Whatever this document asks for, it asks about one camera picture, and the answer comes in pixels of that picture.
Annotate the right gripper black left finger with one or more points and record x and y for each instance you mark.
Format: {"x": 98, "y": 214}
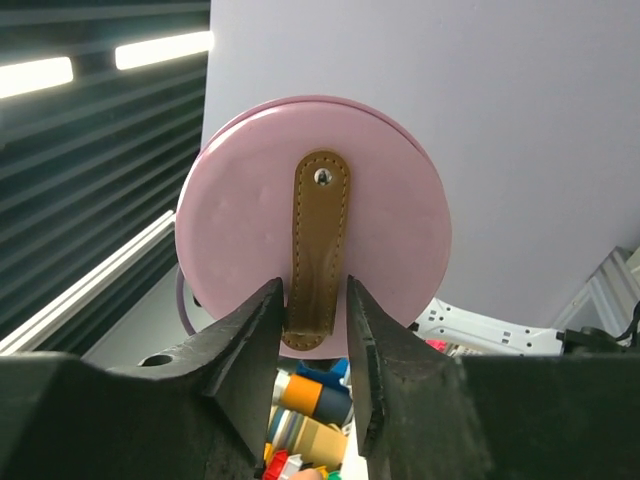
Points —
{"x": 197, "y": 410}

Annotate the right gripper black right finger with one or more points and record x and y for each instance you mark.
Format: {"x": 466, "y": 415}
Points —
{"x": 421, "y": 414}

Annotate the pink round lid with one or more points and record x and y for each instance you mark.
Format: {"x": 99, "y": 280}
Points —
{"x": 313, "y": 190}

